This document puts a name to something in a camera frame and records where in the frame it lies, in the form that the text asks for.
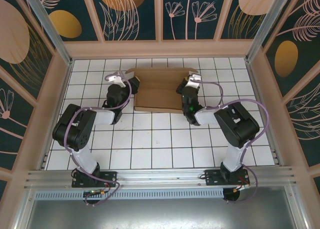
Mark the brown cardboard box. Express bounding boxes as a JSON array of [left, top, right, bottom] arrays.
[[124, 66, 200, 115]]

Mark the grey metal sheet panel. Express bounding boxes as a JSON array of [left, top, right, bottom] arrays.
[[14, 186, 310, 229]]

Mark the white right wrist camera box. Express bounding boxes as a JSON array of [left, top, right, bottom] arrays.
[[186, 73, 202, 89]]

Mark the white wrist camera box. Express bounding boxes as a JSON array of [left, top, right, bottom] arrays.
[[104, 70, 128, 88], [186, 73, 202, 89]]

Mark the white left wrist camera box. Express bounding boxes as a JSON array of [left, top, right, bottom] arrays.
[[104, 70, 128, 88]]

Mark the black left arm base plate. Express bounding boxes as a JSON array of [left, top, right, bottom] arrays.
[[71, 170, 118, 189]]

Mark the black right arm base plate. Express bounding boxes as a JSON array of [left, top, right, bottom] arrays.
[[204, 169, 251, 188]]

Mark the aluminium mounting rail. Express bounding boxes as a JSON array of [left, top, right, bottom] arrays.
[[23, 165, 298, 190]]

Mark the yellow connector with red wires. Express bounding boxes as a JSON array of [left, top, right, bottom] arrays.
[[232, 182, 251, 193], [83, 188, 108, 198]]

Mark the aluminium frame post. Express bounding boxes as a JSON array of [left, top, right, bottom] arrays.
[[20, 0, 74, 66], [245, 0, 293, 64]]

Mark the grey slotted cable duct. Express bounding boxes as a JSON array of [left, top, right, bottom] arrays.
[[34, 188, 225, 200]]

